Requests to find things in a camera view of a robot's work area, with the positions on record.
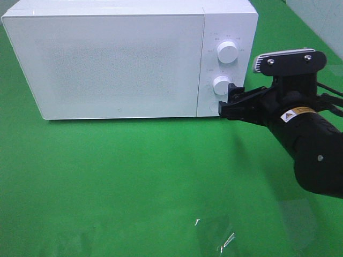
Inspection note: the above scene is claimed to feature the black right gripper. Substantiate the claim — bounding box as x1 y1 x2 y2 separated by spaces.
218 82 322 131

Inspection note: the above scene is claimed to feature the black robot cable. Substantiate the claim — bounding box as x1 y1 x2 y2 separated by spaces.
316 81 343 117

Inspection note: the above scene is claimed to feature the white microwave oven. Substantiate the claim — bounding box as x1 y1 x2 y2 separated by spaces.
1 1 258 117

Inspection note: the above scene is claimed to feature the round white door button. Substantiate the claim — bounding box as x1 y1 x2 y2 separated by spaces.
210 101 219 115

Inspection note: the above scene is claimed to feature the white round knob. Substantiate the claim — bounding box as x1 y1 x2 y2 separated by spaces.
217 41 238 64
213 75 231 95

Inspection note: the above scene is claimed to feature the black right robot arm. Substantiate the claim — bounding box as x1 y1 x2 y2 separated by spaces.
219 83 342 198

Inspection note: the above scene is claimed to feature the white microwave door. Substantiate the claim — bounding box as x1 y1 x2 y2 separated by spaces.
3 15 204 119

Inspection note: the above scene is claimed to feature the green table cloth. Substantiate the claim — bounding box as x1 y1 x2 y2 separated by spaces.
1 28 342 256

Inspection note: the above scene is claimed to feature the clear tape piece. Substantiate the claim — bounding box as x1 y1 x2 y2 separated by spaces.
194 215 239 256

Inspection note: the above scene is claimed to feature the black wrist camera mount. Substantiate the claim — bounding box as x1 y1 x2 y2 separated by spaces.
252 48 327 99

